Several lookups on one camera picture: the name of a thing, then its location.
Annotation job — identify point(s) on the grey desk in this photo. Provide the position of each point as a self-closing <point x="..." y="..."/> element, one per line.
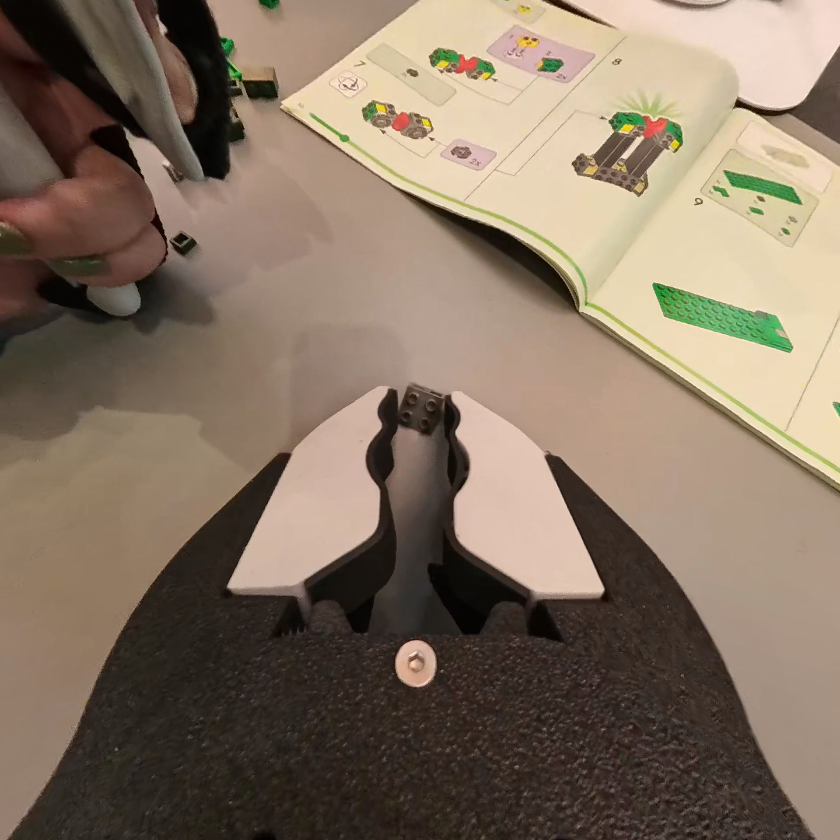
<point x="328" y="262"/>

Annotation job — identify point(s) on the dark brick with green edge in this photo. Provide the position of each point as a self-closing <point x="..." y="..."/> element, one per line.
<point x="261" y="82"/>

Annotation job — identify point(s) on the small dark grey brick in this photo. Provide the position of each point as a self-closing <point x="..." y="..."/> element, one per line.
<point x="420" y="410"/>

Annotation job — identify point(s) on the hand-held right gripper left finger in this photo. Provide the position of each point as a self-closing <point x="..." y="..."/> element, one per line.
<point x="308" y="518"/>

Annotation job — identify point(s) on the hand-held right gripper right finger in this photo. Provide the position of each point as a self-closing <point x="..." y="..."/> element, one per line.
<point x="518" y="518"/>

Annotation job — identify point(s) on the white stand with flat base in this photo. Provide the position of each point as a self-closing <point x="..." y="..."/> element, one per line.
<point x="754" y="52"/>

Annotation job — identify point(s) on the open brick instruction booklet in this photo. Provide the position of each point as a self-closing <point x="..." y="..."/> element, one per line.
<point x="656" y="256"/>

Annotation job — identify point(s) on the small black brick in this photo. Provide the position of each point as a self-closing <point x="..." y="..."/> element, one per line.
<point x="184" y="243"/>

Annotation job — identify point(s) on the person's left hand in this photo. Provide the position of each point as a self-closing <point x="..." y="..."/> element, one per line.
<point x="98" y="216"/>

